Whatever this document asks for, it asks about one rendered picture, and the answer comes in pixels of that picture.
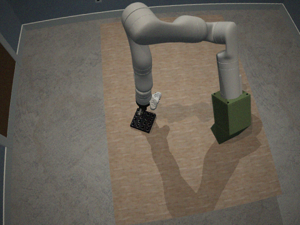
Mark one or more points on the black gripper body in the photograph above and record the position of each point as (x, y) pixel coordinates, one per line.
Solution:
(142, 106)

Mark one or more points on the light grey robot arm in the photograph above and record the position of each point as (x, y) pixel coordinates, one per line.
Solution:
(143, 28)

